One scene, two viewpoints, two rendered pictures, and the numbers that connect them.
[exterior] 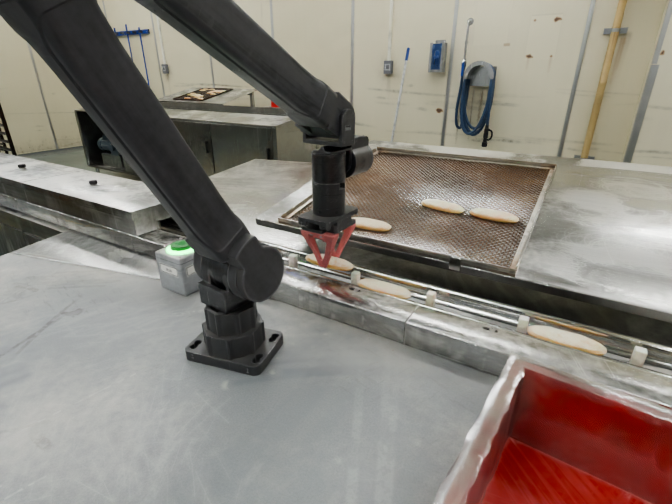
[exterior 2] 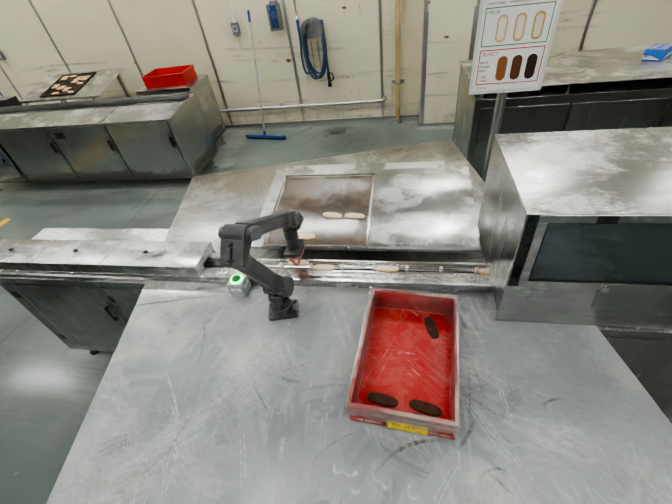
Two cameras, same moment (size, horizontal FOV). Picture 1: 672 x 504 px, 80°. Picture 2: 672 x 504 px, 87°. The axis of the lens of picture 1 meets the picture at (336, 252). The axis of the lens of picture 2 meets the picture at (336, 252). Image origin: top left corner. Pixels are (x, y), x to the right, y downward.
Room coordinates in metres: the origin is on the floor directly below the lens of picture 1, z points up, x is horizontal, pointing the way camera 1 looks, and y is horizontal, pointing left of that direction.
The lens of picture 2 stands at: (-0.50, 0.18, 1.94)
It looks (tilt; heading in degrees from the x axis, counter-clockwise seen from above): 41 degrees down; 343
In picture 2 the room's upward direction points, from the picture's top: 9 degrees counter-clockwise
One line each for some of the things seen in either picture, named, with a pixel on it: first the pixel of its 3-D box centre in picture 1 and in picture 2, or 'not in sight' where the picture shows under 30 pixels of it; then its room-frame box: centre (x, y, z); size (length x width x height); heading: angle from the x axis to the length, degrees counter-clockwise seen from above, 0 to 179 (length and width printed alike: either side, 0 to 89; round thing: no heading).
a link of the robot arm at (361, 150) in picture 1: (340, 143); (291, 219); (0.71, -0.01, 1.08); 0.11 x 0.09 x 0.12; 144
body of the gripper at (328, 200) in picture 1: (328, 201); (293, 243); (0.67, 0.01, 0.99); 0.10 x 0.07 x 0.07; 148
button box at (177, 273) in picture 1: (187, 274); (240, 287); (0.69, 0.28, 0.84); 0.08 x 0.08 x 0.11; 58
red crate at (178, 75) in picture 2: not in sight; (170, 76); (4.48, 0.38, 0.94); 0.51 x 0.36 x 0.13; 62
